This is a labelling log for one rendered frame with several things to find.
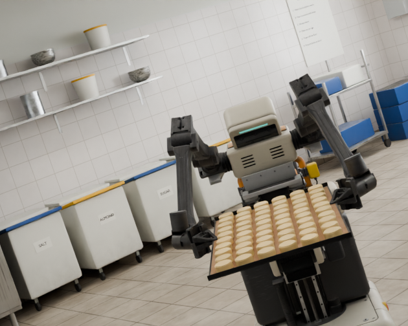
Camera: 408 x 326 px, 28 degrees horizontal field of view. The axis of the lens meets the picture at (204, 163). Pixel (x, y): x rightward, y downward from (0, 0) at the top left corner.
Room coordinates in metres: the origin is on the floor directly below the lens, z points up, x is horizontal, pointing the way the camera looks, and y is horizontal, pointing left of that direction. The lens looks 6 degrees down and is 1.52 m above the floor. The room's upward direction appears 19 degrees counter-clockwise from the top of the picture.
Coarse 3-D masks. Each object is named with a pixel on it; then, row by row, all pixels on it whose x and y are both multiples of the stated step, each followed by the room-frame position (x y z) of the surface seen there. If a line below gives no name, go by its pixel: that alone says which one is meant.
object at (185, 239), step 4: (196, 224) 2.56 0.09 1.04; (200, 224) 2.56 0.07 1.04; (188, 228) 2.54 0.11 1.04; (192, 228) 2.54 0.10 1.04; (196, 228) 2.56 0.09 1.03; (188, 232) 2.54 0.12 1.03; (192, 232) 2.55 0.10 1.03; (196, 232) 2.56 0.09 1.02; (184, 236) 2.58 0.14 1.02; (188, 236) 2.53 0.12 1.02; (192, 236) 2.54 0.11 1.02; (184, 240) 2.57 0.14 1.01; (188, 240) 2.55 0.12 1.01; (184, 244) 2.57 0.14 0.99; (188, 244) 2.55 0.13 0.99; (184, 248) 2.59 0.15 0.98; (188, 248) 2.57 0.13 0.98; (192, 248) 2.54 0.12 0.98; (208, 248) 2.56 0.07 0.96; (204, 252) 2.56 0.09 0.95; (208, 252) 2.56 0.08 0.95
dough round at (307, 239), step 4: (304, 236) 2.16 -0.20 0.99; (308, 236) 2.15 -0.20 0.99; (312, 236) 2.13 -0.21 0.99; (316, 236) 2.13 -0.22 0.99; (300, 240) 2.14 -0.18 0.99; (304, 240) 2.13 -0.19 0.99; (308, 240) 2.12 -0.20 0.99; (312, 240) 2.12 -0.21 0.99; (316, 240) 2.12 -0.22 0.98; (304, 244) 2.13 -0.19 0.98
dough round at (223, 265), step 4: (224, 260) 2.19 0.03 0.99; (228, 260) 2.18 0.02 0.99; (216, 264) 2.18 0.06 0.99; (220, 264) 2.17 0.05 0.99; (224, 264) 2.15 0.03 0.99; (228, 264) 2.15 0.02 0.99; (232, 264) 2.17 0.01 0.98; (216, 268) 2.16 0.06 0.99; (220, 268) 2.15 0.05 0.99; (224, 268) 2.14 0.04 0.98; (228, 268) 2.15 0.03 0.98
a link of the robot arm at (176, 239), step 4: (172, 232) 2.63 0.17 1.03; (176, 232) 2.64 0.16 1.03; (180, 232) 2.63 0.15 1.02; (184, 232) 2.61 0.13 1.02; (172, 236) 2.63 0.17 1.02; (176, 236) 2.61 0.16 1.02; (180, 236) 2.60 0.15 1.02; (172, 240) 2.62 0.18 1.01; (176, 240) 2.60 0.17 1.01; (180, 240) 2.59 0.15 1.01; (172, 244) 2.62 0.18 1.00; (176, 244) 2.60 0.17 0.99; (180, 244) 2.59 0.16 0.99; (176, 248) 2.62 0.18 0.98; (180, 248) 2.61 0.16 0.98
